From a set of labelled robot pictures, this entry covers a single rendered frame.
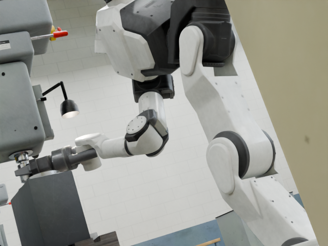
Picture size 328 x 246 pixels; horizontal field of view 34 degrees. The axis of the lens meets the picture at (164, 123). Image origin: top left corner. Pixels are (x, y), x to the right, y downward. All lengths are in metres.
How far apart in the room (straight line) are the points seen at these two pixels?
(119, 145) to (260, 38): 1.58
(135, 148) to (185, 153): 7.54
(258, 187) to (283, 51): 1.29
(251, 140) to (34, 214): 0.61
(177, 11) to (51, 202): 0.67
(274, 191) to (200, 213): 7.63
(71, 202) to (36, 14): 0.88
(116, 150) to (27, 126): 0.33
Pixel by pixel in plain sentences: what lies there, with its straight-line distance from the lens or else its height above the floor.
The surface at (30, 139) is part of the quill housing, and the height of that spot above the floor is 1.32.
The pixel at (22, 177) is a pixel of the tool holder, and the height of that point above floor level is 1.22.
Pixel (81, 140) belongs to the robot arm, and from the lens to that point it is 1.88.
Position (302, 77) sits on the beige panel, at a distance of 0.19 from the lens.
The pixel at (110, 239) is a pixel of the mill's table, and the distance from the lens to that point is 1.36.
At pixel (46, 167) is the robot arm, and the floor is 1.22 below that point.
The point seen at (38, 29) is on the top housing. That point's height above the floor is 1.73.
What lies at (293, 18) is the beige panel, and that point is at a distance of 0.19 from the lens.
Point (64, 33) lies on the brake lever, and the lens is 2.05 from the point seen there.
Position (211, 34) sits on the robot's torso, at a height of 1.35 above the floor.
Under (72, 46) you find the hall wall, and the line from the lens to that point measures 9.54.
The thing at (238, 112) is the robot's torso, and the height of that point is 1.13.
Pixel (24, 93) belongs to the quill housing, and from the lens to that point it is 1.95.
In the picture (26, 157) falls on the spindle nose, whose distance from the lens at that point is 1.95.
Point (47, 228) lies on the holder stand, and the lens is 1.37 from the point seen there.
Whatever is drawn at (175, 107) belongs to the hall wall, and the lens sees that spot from 9.51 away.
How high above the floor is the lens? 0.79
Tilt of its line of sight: 14 degrees up
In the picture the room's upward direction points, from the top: 18 degrees counter-clockwise
